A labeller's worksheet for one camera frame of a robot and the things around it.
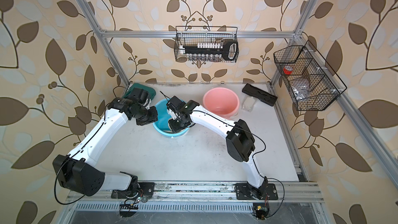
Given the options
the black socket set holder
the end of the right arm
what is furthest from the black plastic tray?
the end of the right arm

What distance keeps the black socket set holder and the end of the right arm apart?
0.31 meters

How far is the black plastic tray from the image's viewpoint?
110 cm

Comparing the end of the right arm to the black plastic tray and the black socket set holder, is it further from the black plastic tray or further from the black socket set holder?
the black plastic tray

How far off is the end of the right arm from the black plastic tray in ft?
1.97

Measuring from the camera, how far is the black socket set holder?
0.82 m

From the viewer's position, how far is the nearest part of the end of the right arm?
2.02 feet

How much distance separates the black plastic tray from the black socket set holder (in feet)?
1.13
